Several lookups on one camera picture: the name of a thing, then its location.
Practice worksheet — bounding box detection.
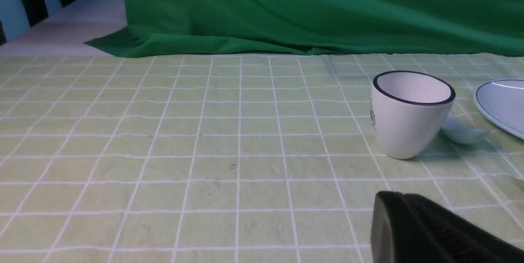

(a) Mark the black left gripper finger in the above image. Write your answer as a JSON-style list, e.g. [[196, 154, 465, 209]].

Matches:
[[370, 191, 524, 263]]

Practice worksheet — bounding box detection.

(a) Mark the pale blue ceramic spoon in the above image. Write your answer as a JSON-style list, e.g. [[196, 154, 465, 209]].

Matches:
[[440, 113, 490, 145]]

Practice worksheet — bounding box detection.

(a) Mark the white cup black rim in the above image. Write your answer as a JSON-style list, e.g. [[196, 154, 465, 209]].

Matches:
[[370, 70, 456, 160]]

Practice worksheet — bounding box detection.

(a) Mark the pale blue large plate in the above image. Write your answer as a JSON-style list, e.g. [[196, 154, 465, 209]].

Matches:
[[473, 79, 524, 139]]

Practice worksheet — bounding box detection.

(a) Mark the green checkered tablecloth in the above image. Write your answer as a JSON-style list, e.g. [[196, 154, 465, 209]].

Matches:
[[0, 54, 523, 263]]

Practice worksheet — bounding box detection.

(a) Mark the green backdrop cloth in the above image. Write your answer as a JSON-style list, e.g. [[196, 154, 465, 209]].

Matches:
[[87, 0, 524, 58]]

